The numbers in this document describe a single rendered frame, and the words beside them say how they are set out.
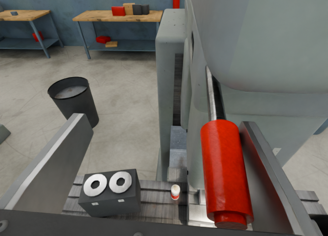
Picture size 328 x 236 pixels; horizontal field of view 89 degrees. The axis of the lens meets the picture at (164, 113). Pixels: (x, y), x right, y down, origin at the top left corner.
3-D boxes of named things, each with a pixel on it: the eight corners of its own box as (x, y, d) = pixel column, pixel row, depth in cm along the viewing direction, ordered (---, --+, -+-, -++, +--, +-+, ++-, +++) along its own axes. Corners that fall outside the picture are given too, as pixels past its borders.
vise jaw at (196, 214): (225, 227, 67) (228, 224, 64) (188, 222, 68) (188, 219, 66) (223, 210, 71) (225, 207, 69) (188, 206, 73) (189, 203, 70)
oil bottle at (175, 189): (178, 200, 81) (180, 191, 74) (170, 199, 81) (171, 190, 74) (178, 191, 84) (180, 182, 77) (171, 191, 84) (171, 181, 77)
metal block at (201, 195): (213, 208, 71) (215, 203, 67) (198, 206, 71) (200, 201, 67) (212, 195, 75) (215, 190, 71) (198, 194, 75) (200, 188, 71)
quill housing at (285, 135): (263, 197, 45) (356, 107, 23) (185, 191, 46) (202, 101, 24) (243, 140, 59) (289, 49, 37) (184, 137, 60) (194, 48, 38)
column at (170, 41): (209, 200, 167) (283, 39, 60) (161, 197, 170) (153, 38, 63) (203, 156, 203) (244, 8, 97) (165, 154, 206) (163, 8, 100)
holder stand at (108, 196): (140, 212, 78) (135, 195, 64) (92, 218, 76) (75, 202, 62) (140, 186, 86) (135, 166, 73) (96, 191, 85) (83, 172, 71)
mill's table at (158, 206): (334, 253, 72) (348, 250, 67) (58, 229, 80) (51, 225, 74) (305, 197, 89) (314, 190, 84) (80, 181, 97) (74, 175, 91)
